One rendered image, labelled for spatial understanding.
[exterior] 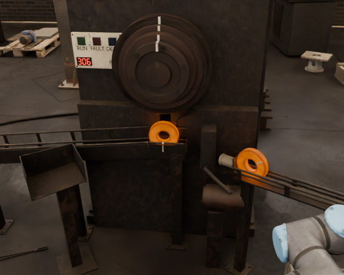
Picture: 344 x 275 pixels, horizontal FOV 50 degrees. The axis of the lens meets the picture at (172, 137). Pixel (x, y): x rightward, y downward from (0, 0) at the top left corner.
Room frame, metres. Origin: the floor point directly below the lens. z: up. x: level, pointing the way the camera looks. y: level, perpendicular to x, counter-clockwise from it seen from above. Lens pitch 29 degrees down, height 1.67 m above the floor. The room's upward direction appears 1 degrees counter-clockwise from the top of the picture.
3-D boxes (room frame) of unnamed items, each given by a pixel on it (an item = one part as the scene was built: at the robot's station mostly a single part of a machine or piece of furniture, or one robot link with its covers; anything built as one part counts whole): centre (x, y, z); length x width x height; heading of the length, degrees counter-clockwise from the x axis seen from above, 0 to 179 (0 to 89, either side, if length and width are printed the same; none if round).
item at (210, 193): (1.52, -0.27, 0.27); 0.22 x 0.13 x 0.53; 82
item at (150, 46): (1.60, 0.06, 1.11); 0.28 x 0.06 x 0.28; 82
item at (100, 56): (1.85, 0.37, 1.15); 0.26 x 0.02 x 0.18; 82
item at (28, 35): (5.94, 2.22, 0.25); 0.40 x 0.24 x 0.22; 172
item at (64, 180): (1.52, 0.59, 0.36); 0.26 x 0.20 x 0.72; 117
